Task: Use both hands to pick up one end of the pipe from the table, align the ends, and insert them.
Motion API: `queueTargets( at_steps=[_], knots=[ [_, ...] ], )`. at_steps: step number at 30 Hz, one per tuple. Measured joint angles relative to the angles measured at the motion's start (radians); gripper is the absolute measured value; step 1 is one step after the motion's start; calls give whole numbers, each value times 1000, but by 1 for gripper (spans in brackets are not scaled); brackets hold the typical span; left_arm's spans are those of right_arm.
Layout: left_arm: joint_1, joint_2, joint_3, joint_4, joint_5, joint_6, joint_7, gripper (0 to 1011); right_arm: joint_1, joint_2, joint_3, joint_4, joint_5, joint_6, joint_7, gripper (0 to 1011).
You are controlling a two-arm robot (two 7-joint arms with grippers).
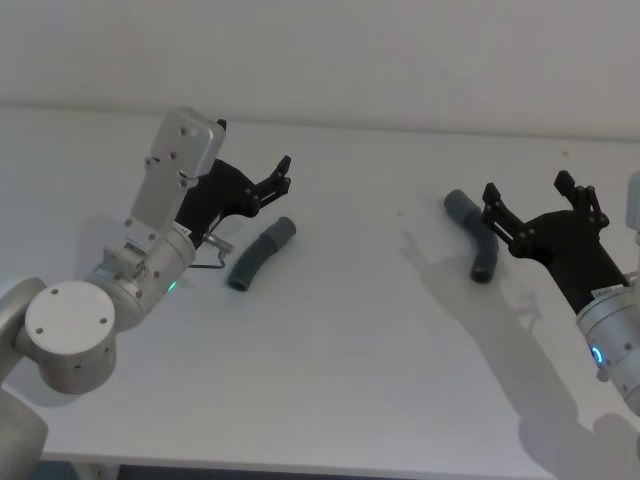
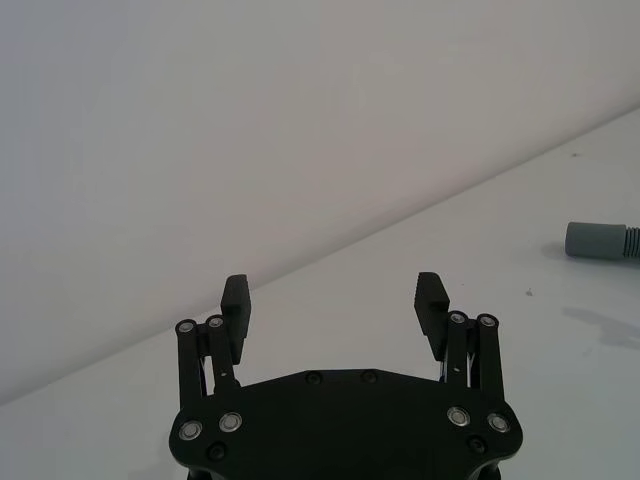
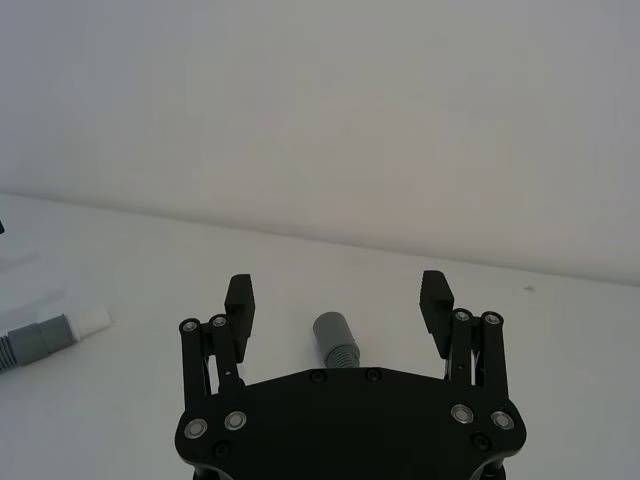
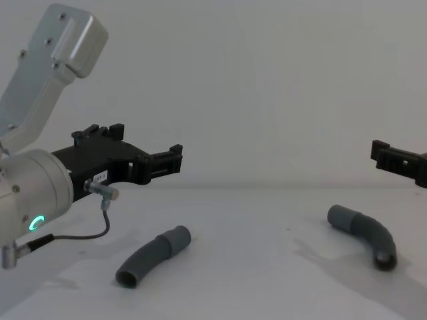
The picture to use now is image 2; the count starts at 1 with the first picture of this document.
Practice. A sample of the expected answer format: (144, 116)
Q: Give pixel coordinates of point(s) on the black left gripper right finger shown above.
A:
(429, 315)

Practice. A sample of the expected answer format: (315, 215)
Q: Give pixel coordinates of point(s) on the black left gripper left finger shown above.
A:
(236, 320)

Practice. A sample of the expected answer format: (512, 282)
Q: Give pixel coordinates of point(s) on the grey striped post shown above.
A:
(595, 241)

